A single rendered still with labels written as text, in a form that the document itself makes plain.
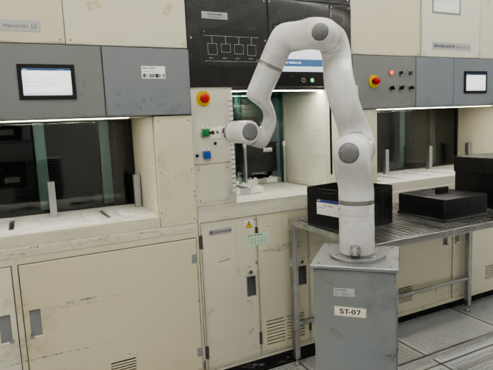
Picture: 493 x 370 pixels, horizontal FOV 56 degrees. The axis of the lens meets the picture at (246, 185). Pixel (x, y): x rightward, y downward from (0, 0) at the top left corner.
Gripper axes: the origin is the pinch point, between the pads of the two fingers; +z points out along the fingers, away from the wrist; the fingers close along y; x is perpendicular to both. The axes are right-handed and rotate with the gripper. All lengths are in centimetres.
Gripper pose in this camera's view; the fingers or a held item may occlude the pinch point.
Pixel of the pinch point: (216, 132)
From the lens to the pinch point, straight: 194.7
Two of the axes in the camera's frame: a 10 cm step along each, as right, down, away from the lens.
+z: -4.4, -1.0, 8.9
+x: -0.4, -9.9, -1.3
